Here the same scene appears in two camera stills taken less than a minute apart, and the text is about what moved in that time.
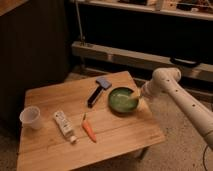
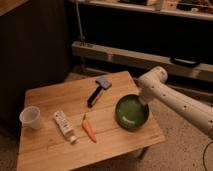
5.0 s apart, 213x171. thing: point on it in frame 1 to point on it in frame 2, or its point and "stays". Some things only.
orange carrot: (87, 128) stays
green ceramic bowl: (120, 102) to (131, 113)
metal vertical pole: (79, 22) stays
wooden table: (85, 123) stays
